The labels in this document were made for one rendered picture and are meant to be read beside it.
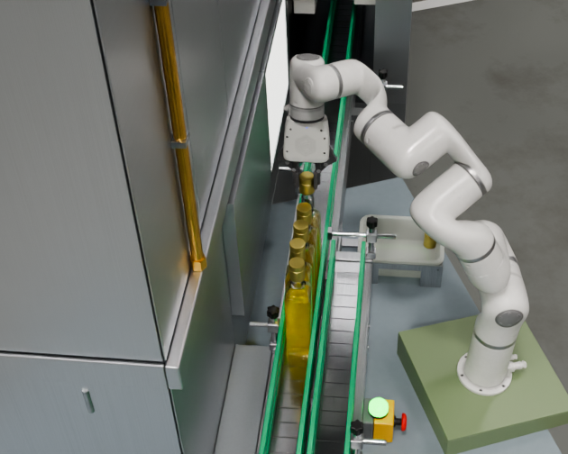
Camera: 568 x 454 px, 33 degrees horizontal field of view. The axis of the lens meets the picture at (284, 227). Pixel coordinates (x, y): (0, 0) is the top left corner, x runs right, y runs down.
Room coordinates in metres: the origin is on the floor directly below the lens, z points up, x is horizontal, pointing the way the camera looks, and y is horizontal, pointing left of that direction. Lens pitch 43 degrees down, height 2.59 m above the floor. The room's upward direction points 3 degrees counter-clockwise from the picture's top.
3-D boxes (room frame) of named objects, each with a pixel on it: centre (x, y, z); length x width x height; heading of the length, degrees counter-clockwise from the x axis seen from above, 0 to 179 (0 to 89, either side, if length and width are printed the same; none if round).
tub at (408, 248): (1.79, -0.31, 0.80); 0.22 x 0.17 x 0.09; 81
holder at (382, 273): (1.79, -0.28, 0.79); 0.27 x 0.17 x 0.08; 81
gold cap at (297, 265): (1.40, -0.02, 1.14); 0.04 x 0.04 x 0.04
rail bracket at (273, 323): (1.41, 0.05, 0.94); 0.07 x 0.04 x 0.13; 81
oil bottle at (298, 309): (1.40, -0.02, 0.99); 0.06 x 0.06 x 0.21; 81
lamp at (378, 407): (1.25, -0.19, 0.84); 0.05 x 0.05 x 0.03
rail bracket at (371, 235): (1.69, -0.19, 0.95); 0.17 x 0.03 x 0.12; 81
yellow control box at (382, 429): (1.25, -0.19, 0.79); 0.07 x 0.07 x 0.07; 81
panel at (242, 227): (1.87, 0.04, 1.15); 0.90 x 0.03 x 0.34; 171
